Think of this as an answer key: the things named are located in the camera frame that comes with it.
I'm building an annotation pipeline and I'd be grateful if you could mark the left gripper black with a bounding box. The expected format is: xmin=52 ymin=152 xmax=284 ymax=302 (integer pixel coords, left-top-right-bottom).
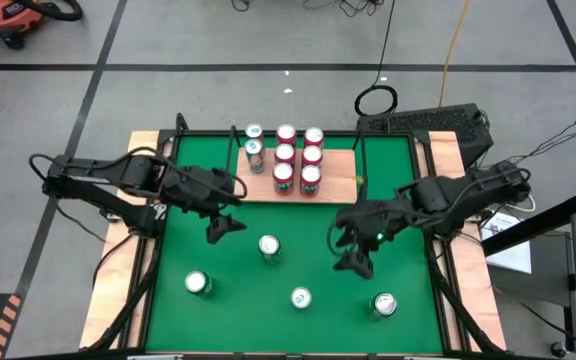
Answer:
xmin=187 ymin=167 xmax=248 ymax=245

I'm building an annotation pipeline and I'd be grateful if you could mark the white paper sheet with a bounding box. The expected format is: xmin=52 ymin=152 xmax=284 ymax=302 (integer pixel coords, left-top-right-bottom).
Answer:
xmin=482 ymin=209 xmax=534 ymax=275

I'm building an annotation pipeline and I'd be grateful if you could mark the black vacuum hose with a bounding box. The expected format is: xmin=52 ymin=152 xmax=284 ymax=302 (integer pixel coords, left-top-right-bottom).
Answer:
xmin=17 ymin=0 xmax=84 ymax=23

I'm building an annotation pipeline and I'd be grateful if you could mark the wooden shelf black wire frame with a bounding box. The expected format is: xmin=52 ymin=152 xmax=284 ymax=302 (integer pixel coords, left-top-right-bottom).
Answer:
xmin=225 ymin=124 xmax=369 ymax=206

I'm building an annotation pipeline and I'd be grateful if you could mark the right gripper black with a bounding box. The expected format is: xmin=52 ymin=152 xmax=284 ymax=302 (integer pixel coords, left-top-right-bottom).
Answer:
xmin=332 ymin=197 xmax=418 ymax=280

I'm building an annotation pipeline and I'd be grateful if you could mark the black perforated control box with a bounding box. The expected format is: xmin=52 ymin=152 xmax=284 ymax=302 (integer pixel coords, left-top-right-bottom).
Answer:
xmin=356 ymin=103 xmax=495 ymax=169

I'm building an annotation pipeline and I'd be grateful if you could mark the thin black floor cable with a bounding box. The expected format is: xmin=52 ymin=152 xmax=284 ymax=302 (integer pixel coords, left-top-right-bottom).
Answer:
xmin=372 ymin=0 xmax=398 ymax=87

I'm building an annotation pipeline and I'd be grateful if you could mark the black cable coil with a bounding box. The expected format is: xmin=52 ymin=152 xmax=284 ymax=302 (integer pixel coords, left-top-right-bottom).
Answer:
xmin=354 ymin=84 xmax=399 ymax=117

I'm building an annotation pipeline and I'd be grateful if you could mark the orange shop vacuum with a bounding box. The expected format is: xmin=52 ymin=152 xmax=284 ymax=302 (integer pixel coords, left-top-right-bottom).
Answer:
xmin=0 ymin=0 xmax=45 ymax=51

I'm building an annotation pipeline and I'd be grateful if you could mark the green Sprite soda can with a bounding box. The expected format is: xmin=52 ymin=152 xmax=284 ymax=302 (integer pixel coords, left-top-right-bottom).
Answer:
xmin=258 ymin=234 xmax=284 ymax=265
xmin=366 ymin=292 xmax=398 ymax=321
xmin=184 ymin=270 xmax=215 ymax=300

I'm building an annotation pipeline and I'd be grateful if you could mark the yellow power cord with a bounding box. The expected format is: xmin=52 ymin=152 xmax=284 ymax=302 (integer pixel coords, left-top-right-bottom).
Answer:
xmin=437 ymin=0 xmax=472 ymax=107

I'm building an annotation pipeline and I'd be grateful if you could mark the green table mat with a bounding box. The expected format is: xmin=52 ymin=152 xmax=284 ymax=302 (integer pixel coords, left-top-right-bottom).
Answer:
xmin=145 ymin=134 xmax=444 ymax=354

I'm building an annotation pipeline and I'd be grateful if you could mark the orange Fanta soda can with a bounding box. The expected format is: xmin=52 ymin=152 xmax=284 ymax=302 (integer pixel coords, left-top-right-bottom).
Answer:
xmin=302 ymin=126 xmax=326 ymax=150
xmin=275 ymin=123 xmax=298 ymax=147
xmin=271 ymin=162 xmax=296 ymax=196
xmin=299 ymin=164 xmax=324 ymax=197
xmin=273 ymin=142 xmax=297 ymax=167
xmin=301 ymin=144 xmax=325 ymax=169

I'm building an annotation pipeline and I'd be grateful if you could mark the black stand beam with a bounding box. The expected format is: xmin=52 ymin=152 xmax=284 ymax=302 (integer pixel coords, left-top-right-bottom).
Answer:
xmin=481 ymin=189 xmax=576 ymax=257

